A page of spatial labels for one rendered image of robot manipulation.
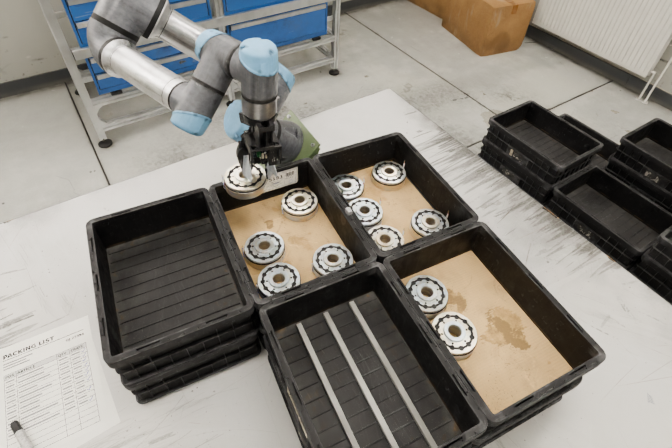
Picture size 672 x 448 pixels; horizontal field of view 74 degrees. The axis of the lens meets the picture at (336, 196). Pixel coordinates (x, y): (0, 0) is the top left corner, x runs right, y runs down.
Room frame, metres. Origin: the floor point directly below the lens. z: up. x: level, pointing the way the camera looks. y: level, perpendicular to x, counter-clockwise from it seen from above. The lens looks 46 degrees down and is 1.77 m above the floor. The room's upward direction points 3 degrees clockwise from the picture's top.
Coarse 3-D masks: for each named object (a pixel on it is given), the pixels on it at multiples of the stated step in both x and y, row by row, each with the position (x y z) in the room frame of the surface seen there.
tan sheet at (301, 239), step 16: (240, 208) 0.85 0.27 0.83; (256, 208) 0.85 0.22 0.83; (272, 208) 0.86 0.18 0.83; (320, 208) 0.87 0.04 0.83; (240, 224) 0.79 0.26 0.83; (256, 224) 0.79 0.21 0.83; (272, 224) 0.80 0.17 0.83; (288, 224) 0.80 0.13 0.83; (304, 224) 0.80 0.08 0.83; (320, 224) 0.81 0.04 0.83; (240, 240) 0.74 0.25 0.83; (288, 240) 0.74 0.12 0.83; (304, 240) 0.75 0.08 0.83; (320, 240) 0.75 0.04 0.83; (336, 240) 0.75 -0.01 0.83; (288, 256) 0.69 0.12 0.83; (304, 256) 0.69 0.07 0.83; (256, 272) 0.64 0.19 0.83; (304, 272) 0.64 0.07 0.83
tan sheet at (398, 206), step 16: (368, 176) 1.01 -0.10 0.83; (368, 192) 0.94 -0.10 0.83; (384, 192) 0.94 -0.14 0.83; (400, 192) 0.95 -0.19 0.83; (416, 192) 0.95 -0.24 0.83; (384, 208) 0.88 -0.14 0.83; (400, 208) 0.88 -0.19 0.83; (416, 208) 0.88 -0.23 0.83; (432, 208) 0.89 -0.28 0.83; (384, 224) 0.82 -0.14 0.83; (400, 224) 0.82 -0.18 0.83
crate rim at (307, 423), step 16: (352, 272) 0.58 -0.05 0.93; (384, 272) 0.59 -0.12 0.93; (320, 288) 0.54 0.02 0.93; (272, 304) 0.49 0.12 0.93; (416, 320) 0.47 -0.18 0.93; (272, 336) 0.43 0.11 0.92; (288, 368) 0.36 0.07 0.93; (448, 368) 0.37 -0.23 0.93; (288, 384) 0.33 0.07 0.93; (304, 416) 0.27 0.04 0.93; (480, 416) 0.29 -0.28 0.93; (464, 432) 0.26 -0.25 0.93; (480, 432) 0.26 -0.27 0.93
